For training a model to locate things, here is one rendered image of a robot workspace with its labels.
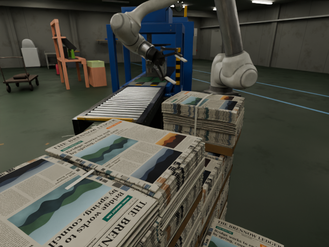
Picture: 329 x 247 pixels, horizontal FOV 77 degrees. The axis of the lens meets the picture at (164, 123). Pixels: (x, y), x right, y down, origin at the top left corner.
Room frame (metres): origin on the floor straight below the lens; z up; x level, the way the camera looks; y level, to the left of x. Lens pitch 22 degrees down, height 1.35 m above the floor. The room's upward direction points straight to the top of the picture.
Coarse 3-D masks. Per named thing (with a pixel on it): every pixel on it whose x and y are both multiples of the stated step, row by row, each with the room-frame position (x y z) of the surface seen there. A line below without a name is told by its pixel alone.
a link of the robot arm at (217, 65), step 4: (216, 56) 1.44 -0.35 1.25; (220, 56) 1.41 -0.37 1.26; (224, 56) 1.40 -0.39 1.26; (216, 60) 1.42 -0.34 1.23; (220, 60) 1.40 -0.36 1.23; (212, 64) 1.45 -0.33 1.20; (216, 64) 1.41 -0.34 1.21; (220, 64) 1.38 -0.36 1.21; (212, 68) 1.44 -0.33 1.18; (216, 68) 1.39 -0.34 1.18; (220, 68) 1.36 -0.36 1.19; (212, 72) 1.44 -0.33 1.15; (216, 72) 1.38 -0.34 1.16; (212, 76) 1.43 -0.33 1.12; (216, 76) 1.38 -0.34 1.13; (212, 80) 1.43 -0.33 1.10; (216, 80) 1.39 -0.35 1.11; (220, 80) 1.35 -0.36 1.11; (212, 84) 1.43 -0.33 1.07; (216, 84) 1.40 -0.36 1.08; (220, 84) 1.38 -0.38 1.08
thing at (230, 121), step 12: (216, 96) 1.15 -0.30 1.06; (228, 96) 1.13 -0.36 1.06; (204, 108) 0.93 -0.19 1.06; (216, 108) 0.92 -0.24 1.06; (228, 108) 0.91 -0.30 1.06; (240, 108) 0.98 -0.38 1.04; (204, 120) 0.93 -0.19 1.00; (216, 120) 0.89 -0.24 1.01; (228, 120) 0.87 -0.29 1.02; (240, 120) 0.99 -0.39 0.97; (204, 132) 0.93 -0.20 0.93; (216, 132) 0.90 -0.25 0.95; (228, 132) 0.87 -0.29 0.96; (216, 144) 0.90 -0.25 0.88; (228, 144) 0.87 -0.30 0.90
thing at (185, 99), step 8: (176, 96) 1.14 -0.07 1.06; (184, 96) 1.14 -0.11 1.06; (192, 96) 1.14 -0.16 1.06; (200, 96) 1.15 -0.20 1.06; (168, 104) 1.01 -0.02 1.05; (176, 104) 0.99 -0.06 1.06; (184, 104) 0.98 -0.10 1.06; (168, 112) 1.01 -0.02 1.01; (176, 112) 0.99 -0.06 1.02; (184, 112) 0.98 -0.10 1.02; (168, 120) 1.01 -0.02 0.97; (176, 120) 0.99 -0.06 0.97; (184, 120) 0.97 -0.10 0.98; (168, 128) 1.02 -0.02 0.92; (176, 128) 0.99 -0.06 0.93; (184, 128) 0.98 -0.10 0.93
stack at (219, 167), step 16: (208, 160) 0.84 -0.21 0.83; (224, 160) 0.89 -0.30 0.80; (208, 176) 0.71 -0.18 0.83; (224, 176) 0.92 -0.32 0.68; (208, 192) 0.66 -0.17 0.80; (224, 192) 0.98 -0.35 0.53; (208, 208) 0.68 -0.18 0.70; (224, 208) 1.02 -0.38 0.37; (192, 224) 0.51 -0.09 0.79; (208, 224) 0.72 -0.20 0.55; (192, 240) 0.53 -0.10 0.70
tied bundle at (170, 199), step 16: (64, 160) 0.48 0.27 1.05; (192, 160) 0.49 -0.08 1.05; (112, 176) 0.40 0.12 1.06; (176, 176) 0.40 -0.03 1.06; (192, 176) 0.49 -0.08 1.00; (144, 192) 0.35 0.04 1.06; (160, 192) 0.35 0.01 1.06; (176, 192) 0.41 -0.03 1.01; (192, 192) 0.50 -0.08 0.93; (160, 208) 0.34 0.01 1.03; (176, 208) 0.40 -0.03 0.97; (160, 224) 0.34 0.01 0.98; (176, 224) 0.41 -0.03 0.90; (160, 240) 0.34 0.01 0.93
